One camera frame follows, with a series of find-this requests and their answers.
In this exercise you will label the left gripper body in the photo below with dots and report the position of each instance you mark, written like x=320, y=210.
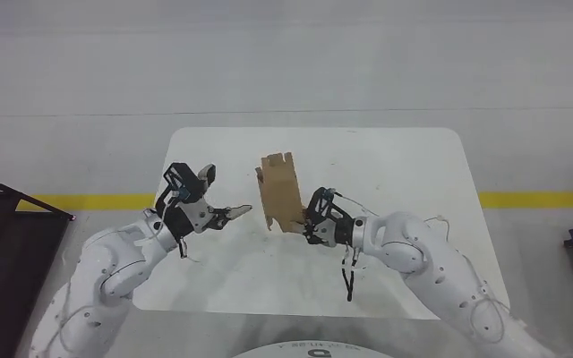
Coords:
x=199, y=215

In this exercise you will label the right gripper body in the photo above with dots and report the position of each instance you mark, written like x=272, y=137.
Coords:
x=333, y=232

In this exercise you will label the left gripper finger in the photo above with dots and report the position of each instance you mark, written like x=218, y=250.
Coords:
x=208, y=173
x=233, y=212

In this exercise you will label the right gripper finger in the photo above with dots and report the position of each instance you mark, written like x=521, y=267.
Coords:
x=312, y=236

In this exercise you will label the small brown carton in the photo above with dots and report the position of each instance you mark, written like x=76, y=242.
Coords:
x=279, y=192

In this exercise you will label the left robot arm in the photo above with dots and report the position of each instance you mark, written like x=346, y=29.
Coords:
x=112, y=268

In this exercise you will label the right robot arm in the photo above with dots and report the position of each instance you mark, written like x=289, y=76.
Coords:
x=438, y=273

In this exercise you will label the black framed panel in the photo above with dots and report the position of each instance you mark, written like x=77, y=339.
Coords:
x=27, y=268

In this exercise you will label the dark object at hall edge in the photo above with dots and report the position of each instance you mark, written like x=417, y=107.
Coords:
x=569, y=239

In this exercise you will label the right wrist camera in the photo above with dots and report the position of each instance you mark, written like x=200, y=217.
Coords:
x=326, y=206

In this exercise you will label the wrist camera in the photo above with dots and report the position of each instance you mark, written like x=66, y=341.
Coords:
x=326, y=206
x=182, y=183

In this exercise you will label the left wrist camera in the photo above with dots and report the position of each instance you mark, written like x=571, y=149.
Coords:
x=182, y=183

